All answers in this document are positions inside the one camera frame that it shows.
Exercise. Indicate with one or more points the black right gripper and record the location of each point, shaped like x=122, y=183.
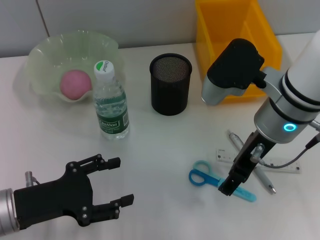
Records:
x=246, y=162

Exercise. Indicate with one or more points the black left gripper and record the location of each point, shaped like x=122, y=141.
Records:
x=55, y=197

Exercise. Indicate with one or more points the blue scissors with sheath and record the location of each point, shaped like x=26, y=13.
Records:
x=200, y=178

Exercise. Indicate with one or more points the clear water bottle green label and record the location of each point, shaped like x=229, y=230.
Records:
x=111, y=105

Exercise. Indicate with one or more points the pink peach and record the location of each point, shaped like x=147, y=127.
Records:
x=75, y=85

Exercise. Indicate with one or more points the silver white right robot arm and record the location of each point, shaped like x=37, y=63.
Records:
x=300, y=87

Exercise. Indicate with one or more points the clear plastic ruler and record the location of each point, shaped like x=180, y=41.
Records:
x=225, y=157

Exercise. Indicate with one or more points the silver ballpoint pen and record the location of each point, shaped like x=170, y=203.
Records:
x=265, y=180

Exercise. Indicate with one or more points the black mesh pen holder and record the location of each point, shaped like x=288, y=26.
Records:
x=170, y=92

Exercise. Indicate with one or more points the pale green wavy glass bowl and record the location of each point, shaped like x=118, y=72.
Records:
x=50, y=57

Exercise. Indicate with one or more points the yellow plastic bin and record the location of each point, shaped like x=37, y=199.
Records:
x=212, y=37

